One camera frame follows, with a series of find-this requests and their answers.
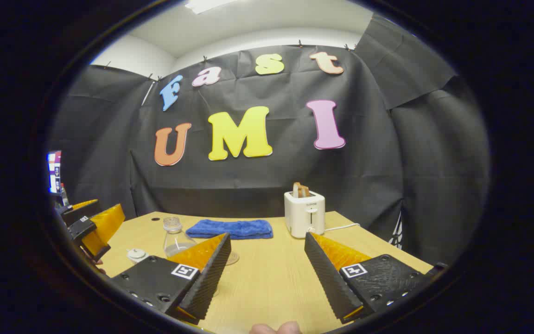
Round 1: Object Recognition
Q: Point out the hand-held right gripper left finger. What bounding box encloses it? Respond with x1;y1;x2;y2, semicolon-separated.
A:
109;233;231;325

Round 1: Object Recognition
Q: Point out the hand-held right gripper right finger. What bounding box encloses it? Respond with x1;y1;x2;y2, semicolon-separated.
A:
304;232;448;324

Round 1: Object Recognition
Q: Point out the green label water bottle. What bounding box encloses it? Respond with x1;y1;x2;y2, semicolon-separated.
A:
162;217;198;258

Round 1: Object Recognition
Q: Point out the blue folded towel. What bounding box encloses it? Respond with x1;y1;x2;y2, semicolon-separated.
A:
186;219;273;240

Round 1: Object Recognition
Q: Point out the computer monitor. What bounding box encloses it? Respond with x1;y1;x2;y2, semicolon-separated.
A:
47;150;62;194

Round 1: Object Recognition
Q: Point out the white toaster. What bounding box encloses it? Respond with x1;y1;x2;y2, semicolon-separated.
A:
284;190;326;239

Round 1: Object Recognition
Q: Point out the ceiling light panel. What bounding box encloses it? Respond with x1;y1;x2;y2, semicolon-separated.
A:
185;0;236;14

